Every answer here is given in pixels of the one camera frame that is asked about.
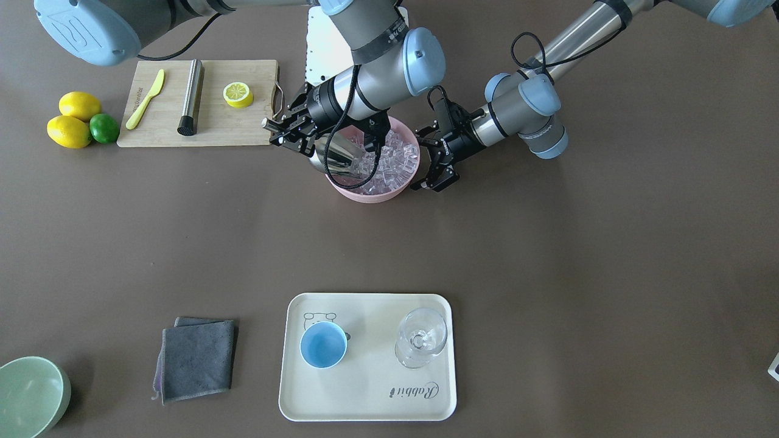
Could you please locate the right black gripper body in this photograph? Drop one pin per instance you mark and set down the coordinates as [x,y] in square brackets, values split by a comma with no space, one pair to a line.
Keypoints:
[319,104]

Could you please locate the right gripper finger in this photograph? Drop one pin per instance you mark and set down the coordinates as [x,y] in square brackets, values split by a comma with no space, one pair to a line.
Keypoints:
[293,119]
[292,139]

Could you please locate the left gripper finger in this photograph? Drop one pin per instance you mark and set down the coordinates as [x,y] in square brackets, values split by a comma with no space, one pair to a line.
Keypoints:
[439,177]
[430,136]

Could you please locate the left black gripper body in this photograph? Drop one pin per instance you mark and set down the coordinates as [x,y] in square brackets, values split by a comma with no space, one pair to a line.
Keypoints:
[461,139]

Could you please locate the steel ice scoop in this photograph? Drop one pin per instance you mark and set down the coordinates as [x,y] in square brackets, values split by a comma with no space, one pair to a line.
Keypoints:
[349,162]

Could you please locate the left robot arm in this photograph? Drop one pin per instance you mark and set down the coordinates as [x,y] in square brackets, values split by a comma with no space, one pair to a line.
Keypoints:
[524,103]

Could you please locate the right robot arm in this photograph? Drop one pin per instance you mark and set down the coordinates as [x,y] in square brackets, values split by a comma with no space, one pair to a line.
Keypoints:
[106,33]

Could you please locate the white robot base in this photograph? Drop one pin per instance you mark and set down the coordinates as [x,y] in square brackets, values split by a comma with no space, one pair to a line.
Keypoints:
[322,55]

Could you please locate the clear ice cubes pile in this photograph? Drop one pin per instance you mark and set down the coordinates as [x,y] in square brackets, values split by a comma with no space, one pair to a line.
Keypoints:
[397,166]

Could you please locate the light blue cup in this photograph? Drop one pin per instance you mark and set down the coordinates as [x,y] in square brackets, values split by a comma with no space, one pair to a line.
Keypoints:
[323,345]

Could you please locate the pink bowl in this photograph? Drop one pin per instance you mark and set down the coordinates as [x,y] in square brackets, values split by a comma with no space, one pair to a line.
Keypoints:
[397,126]

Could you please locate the half lemon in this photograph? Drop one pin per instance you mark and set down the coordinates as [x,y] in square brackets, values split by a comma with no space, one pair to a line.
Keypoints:
[238,95]

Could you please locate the wooden cutting board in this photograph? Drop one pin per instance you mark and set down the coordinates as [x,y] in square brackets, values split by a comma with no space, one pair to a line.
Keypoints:
[218,124]

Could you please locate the steel muddler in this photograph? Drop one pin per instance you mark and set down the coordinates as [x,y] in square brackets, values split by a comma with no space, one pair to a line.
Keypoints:
[189,115]

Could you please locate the clear wine glass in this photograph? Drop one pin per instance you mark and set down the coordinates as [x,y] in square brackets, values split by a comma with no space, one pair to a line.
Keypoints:
[421,336]

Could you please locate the yellow plastic knife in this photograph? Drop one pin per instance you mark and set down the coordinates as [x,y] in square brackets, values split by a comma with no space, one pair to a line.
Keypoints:
[154,91]

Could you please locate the green lime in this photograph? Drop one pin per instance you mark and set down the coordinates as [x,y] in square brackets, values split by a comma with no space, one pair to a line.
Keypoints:
[104,128]

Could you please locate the cream rabbit tray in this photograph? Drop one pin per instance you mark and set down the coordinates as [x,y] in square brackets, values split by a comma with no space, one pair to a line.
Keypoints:
[369,383]

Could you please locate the yellow lemon far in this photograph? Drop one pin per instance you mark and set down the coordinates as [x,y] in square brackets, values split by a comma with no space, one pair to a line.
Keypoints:
[81,105]

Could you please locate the yellow lemon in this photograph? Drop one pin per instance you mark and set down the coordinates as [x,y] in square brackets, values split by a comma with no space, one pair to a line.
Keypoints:
[69,132]
[81,105]

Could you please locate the yellow lemon near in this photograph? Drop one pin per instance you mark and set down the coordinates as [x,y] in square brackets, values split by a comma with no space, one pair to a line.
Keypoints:
[69,132]

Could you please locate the grey folded cloth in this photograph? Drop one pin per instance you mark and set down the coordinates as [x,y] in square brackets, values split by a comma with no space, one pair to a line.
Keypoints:
[196,359]

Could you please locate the green bowl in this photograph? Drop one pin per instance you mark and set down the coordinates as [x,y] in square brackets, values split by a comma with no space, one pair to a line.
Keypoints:
[35,393]

